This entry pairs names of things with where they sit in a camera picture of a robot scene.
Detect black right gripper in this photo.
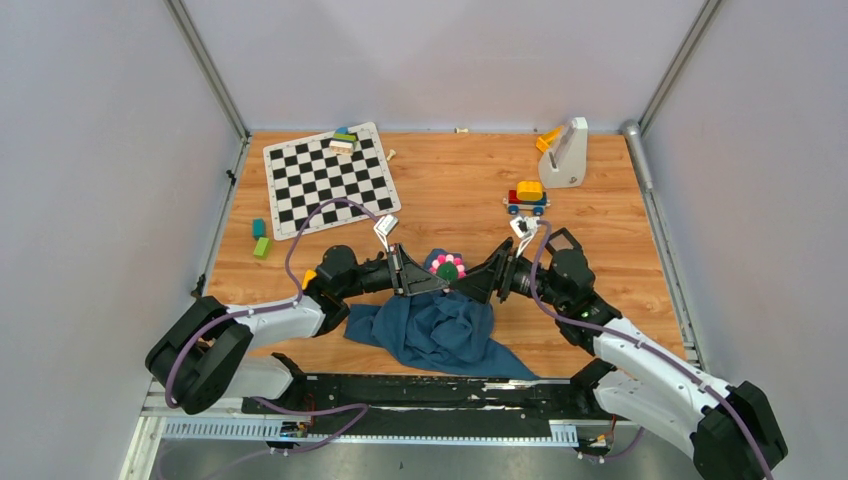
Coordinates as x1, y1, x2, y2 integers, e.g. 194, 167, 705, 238
449, 240, 568, 310

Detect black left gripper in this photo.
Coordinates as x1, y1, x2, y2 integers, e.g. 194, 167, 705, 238
338, 243, 448, 299

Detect pink white flower brooch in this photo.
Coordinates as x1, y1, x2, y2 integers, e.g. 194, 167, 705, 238
428, 253, 466, 282

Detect blue cloth garment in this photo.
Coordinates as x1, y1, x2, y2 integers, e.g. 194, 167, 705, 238
343, 248, 539, 382

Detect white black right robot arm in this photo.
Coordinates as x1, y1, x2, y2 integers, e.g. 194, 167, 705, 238
450, 229, 788, 479

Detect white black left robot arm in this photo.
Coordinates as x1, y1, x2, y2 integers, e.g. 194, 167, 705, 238
145, 244, 449, 415

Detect toy car with yellow block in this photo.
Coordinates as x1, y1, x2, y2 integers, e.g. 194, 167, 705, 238
502, 180, 550, 216

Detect grey wedge stand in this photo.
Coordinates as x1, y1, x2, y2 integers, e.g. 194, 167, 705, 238
538, 117, 589, 189

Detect orange toy piece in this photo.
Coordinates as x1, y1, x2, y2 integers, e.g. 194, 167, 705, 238
535, 125, 565, 153

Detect stacked toy blocks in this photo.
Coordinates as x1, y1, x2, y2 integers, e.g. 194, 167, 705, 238
329, 127, 358, 156

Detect green toy block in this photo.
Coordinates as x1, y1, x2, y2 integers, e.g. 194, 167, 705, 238
252, 236, 272, 260

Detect black white chessboard mat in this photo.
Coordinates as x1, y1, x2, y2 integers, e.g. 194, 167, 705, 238
263, 122, 402, 241

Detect teal toy block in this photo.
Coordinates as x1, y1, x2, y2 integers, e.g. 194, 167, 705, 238
252, 218, 266, 240

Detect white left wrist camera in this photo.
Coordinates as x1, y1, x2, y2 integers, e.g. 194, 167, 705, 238
373, 214, 399, 252

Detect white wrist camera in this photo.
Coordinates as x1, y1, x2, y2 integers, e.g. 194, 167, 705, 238
373, 214, 399, 252
509, 215, 540, 258

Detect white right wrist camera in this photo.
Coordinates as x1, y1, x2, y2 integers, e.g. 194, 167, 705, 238
509, 215, 540, 258

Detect black square frame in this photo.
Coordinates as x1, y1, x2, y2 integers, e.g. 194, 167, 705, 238
545, 227, 583, 255

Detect yellow plastic toy frame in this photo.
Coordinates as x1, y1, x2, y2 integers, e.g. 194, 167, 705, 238
301, 269, 317, 290

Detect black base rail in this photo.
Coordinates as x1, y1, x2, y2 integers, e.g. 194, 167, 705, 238
277, 374, 612, 438

